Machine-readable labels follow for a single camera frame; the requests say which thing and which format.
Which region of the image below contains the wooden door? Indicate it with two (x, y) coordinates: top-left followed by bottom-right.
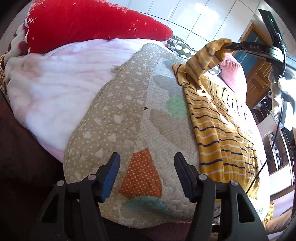
(233, 24), (271, 109)

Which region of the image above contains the green hedgehog bolster pillow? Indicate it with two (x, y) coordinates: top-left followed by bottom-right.
(167, 36), (222, 76)

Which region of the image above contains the white glossy wardrobe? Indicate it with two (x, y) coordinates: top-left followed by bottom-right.
(114, 0), (260, 50)

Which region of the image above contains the patchwork heart quilt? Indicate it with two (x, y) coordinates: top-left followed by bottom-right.
(63, 43), (271, 229)

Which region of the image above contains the red long pillow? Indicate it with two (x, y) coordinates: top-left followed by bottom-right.
(26, 0), (173, 53)

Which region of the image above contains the white shelf cabinet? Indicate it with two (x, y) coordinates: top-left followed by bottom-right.
(257, 114), (295, 196)

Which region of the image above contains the gloved right hand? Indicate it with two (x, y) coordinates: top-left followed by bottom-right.
(270, 77), (295, 131)

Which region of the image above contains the pink corduroy cushion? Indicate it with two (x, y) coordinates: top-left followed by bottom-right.
(219, 53), (247, 102)

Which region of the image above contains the yellow striped knit sweater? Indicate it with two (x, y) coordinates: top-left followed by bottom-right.
(172, 38), (259, 198)

